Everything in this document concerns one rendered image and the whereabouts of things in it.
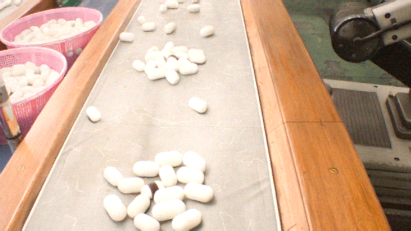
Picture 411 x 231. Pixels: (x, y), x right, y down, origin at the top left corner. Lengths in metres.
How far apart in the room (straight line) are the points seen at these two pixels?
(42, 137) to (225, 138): 0.27
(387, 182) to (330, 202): 0.61
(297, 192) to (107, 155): 0.27
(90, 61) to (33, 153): 0.28
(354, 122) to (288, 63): 0.44
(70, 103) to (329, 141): 0.40
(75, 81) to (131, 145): 0.20
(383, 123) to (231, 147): 0.69
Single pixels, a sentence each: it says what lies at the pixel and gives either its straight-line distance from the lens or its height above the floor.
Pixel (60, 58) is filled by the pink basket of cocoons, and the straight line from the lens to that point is 0.82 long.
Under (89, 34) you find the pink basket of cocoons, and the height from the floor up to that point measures 0.75.
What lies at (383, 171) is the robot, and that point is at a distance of 1.02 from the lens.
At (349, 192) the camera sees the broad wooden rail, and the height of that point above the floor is 0.76.
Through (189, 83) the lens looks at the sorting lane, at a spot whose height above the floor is 0.74.
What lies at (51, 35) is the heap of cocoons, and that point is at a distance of 1.04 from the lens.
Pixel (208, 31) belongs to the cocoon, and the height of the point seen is 0.76.
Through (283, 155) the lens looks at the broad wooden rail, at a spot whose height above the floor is 0.76.
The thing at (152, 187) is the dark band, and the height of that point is 0.76.
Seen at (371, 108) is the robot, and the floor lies 0.48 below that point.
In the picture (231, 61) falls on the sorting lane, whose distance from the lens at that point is 0.78.
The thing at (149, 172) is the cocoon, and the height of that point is 0.75.
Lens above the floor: 1.08
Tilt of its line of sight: 34 degrees down
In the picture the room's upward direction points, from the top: 1 degrees counter-clockwise
